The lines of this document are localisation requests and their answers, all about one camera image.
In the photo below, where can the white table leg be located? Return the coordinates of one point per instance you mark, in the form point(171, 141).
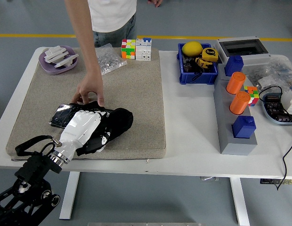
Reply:
point(69, 200)
point(240, 204)

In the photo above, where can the silver table bracket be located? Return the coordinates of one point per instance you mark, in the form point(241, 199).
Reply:
point(209, 178)

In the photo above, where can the large colourful puzzle cube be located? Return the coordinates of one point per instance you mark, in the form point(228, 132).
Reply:
point(128, 50)

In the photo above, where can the small colourful puzzle cube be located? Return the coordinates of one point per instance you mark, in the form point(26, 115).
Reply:
point(253, 95)

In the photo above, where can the blue square block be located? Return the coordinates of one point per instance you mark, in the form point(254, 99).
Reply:
point(233, 67)
point(243, 128)

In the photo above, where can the yellow black tool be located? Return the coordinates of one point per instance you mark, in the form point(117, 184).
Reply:
point(202, 63)

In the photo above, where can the person's right forearm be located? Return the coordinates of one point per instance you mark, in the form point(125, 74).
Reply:
point(83, 35)

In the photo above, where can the yellow lemon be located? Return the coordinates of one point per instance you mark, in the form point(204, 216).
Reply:
point(192, 48)

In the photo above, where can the orange cylinder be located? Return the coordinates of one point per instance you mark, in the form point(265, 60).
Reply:
point(235, 83)
point(239, 103)

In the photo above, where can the black table controller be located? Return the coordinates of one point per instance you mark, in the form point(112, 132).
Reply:
point(268, 181)

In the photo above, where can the black panel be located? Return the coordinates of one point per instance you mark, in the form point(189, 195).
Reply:
point(61, 115)

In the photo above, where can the person's left hand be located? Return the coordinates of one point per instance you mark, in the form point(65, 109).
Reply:
point(155, 2)

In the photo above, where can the white plastic piece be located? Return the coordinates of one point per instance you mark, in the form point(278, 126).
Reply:
point(289, 100)

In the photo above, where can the white plastic part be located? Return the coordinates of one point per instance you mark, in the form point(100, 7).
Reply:
point(55, 53)
point(66, 61)

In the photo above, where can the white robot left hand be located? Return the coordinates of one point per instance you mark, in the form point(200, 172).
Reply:
point(77, 129)

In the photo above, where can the clear bag of dark parts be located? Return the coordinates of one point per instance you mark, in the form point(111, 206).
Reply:
point(254, 75)

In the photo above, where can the grey-brown mat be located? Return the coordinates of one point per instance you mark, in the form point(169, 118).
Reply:
point(136, 94)

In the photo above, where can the purple tray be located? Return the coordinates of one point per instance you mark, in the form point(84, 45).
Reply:
point(50, 69)

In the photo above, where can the grey electrical enclosure box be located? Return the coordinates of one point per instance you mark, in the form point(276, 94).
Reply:
point(221, 47)

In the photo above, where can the person's right hand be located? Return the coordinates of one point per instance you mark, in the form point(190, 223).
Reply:
point(91, 83)

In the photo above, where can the person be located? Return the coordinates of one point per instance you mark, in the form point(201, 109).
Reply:
point(110, 14)

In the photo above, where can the large clear parts bag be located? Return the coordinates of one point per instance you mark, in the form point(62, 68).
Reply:
point(280, 68)

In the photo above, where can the white circuit breaker block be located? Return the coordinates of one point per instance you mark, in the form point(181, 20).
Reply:
point(143, 51)

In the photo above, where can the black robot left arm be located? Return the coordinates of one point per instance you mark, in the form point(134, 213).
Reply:
point(35, 167)

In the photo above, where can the yellow tape measure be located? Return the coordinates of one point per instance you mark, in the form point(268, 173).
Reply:
point(209, 54)

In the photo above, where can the blue plastic bin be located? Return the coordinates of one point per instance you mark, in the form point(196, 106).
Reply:
point(197, 78)

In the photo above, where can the black circuit boards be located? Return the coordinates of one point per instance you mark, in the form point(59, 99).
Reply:
point(275, 110)

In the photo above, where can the clear bag of screws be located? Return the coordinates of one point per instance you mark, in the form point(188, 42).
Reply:
point(110, 63)

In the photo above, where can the blue-grey tray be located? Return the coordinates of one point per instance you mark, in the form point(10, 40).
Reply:
point(266, 115)

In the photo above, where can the grey block base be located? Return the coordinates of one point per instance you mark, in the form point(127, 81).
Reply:
point(221, 106)

